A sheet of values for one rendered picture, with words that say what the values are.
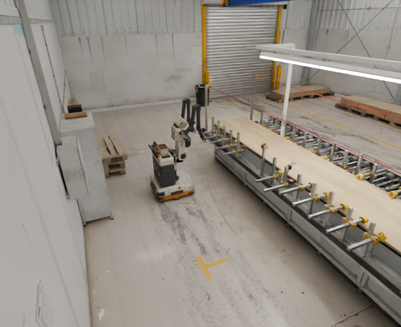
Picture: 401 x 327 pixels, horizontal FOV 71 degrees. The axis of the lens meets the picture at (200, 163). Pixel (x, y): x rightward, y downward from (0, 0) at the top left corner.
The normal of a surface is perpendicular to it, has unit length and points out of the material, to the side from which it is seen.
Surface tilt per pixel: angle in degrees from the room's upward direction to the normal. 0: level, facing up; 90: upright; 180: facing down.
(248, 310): 0
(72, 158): 90
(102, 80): 90
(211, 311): 0
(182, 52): 90
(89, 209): 90
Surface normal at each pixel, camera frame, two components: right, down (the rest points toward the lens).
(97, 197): 0.39, 0.41
